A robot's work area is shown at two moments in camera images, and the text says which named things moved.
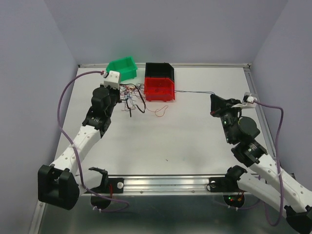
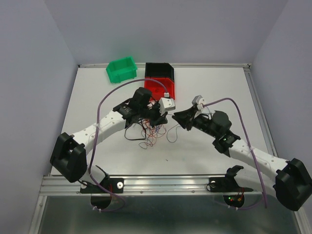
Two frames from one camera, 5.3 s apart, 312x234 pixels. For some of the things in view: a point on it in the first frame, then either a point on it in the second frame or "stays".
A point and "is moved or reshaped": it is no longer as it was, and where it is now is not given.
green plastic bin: [127, 69] stays
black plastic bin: [159, 70] stays
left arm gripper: [116, 91] to [158, 121]
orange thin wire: [157, 110] is moved or reshaped
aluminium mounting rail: [162, 185] stays
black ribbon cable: [136, 105] is moved or reshaped
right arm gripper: [220, 105] to [185, 118]
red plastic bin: [159, 89] stays
